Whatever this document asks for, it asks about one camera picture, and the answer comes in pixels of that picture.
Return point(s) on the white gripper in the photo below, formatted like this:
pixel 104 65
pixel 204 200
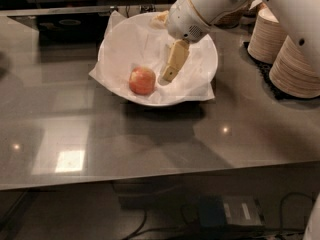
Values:
pixel 184 20

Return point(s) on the white paper liner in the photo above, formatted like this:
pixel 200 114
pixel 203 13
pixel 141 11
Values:
pixel 126 47

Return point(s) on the paper plate stack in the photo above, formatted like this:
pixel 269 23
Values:
pixel 267 37
pixel 292 74

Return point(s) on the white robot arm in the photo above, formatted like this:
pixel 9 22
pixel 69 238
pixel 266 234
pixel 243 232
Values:
pixel 299 18

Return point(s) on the front paper plate stack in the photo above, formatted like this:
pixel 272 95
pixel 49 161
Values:
pixel 292 74

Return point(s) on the rear paper plate stack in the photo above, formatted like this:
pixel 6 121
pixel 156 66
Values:
pixel 267 37

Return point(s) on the red yellow apple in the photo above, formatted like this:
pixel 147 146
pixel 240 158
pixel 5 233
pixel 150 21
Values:
pixel 142 80

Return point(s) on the glass jar with grains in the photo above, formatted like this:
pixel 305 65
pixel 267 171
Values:
pixel 232 19

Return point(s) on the black rubber mat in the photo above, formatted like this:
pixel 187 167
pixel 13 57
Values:
pixel 264 69

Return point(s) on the dark box under table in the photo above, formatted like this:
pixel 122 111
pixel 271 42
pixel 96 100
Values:
pixel 222 211

